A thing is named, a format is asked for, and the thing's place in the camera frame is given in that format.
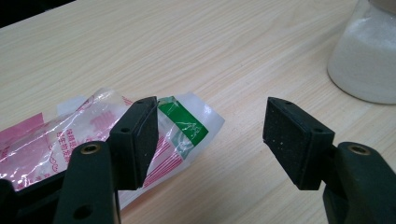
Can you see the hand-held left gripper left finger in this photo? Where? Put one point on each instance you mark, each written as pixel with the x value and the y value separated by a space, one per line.
pixel 137 146

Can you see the pink and white seasoning bag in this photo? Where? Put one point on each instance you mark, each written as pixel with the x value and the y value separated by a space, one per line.
pixel 186 124

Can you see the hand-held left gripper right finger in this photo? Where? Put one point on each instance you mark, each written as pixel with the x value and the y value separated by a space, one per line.
pixel 295 146

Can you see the clear jar with hinged lid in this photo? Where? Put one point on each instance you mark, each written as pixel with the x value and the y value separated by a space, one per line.
pixel 367 59

